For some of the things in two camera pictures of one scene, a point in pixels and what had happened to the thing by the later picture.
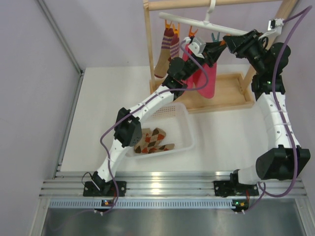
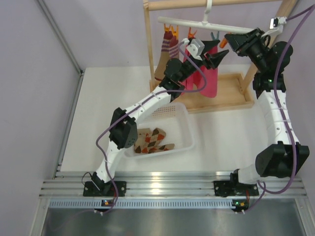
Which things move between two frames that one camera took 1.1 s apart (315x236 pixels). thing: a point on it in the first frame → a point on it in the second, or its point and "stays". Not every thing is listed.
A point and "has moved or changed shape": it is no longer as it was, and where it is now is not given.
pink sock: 208,91 has moved or changed shape
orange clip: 168,25 → 174,33
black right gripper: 236,44 stays
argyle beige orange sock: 151,141 stays
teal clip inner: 217,39 stays
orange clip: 222,43 stays
